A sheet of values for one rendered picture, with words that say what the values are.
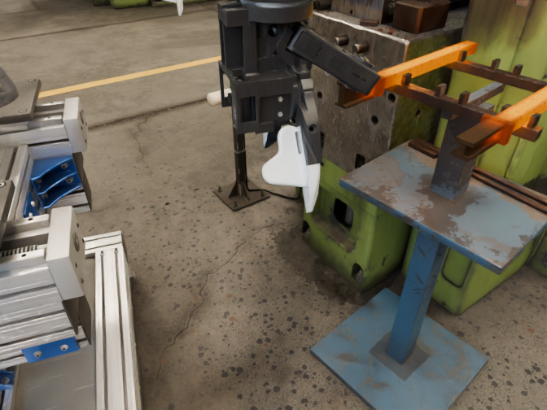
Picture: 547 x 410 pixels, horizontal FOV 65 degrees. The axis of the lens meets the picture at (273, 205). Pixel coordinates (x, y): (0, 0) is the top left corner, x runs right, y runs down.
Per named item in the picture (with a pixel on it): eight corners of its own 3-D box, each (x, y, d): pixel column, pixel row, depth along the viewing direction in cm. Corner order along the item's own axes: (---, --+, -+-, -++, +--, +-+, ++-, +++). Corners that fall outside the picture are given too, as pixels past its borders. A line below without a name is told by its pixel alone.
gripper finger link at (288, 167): (267, 220, 45) (250, 133, 45) (318, 209, 46) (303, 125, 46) (274, 221, 42) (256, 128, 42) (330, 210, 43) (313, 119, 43)
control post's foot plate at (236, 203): (234, 213, 197) (232, 198, 192) (210, 191, 212) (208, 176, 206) (272, 198, 207) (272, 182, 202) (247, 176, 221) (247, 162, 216)
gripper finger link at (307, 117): (295, 168, 46) (279, 89, 46) (310, 166, 46) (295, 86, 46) (309, 164, 41) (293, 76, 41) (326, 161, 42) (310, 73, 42)
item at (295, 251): (330, 328, 146) (330, 326, 146) (241, 237, 184) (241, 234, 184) (408, 279, 165) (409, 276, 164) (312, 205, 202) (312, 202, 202)
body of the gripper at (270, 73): (221, 111, 48) (212, -7, 41) (292, 101, 50) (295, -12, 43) (238, 142, 42) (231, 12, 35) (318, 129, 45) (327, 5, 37)
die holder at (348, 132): (379, 193, 130) (407, 41, 103) (302, 143, 154) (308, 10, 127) (487, 141, 155) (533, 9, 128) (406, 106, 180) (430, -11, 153)
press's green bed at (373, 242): (361, 295, 158) (379, 192, 130) (298, 240, 182) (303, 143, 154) (453, 237, 184) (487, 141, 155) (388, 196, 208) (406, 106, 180)
